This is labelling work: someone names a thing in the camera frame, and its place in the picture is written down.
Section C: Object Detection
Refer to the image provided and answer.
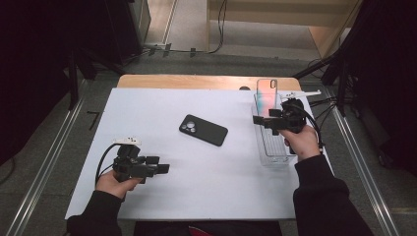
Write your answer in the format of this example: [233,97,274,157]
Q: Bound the black hanging cable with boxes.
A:
[141,0,229,57]

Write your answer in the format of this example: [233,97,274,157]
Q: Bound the white table board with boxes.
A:
[64,88,335,220]

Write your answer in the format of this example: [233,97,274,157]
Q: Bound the dark cabinet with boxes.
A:
[104,0,152,65]

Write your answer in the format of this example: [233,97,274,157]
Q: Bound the person's left hand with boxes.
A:
[94,169,144,201]

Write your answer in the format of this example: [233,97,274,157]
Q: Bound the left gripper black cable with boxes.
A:
[94,143,119,186]

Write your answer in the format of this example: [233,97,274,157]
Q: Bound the black floor cables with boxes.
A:
[308,94,345,132]

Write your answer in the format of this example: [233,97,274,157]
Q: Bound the black metal stand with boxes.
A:
[292,48,350,118]
[67,47,127,111]

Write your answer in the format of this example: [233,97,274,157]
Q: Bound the black curtain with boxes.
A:
[342,0,417,178]
[0,0,111,166]

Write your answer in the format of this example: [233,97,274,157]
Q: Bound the light wooden shelf unit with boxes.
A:
[206,0,363,60]

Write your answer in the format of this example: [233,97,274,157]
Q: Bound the black phone case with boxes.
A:
[178,113,229,148]

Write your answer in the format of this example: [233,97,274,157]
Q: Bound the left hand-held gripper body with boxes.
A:
[112,137,158,184]

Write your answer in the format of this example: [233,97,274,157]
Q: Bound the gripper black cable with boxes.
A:
[298,103,327,155]
[94,143,119,186]

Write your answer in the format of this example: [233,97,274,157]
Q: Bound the person's right hand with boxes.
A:
[283,125,322,162]

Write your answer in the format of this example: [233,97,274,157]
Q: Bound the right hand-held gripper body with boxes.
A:
[266,89,323,136]

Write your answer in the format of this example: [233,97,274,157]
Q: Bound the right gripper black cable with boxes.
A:
[298,103,327,155]

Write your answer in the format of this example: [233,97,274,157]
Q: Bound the aluminium floor rail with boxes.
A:
[5,80,88,236]
[323,87,401,236]

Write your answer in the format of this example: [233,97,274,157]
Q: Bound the wooden table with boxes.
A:
[116,74,302,92]

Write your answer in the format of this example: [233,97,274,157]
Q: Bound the white smartphone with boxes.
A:
[256,78,279,119]

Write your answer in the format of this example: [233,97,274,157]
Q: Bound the clear plastic tray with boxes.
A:
[251,92,298,167]

